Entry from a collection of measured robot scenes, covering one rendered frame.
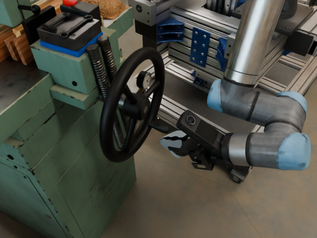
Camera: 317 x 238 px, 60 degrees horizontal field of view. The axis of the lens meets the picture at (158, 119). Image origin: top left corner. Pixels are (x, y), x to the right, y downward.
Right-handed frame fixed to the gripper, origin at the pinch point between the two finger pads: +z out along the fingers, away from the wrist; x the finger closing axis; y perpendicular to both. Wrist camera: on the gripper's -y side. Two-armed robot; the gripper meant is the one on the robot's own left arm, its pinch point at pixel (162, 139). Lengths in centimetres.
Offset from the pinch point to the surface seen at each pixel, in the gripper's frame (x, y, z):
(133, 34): 140, 23, 127
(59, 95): -10.1, -25.5, 9.6
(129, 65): -2.8, -25.4, -7.9
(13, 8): -1.9, -44.4, 15.7
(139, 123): 9.2, 3.2, 17.4
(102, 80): -4.0, -23.8, 1.1
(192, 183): 25, 64, 32
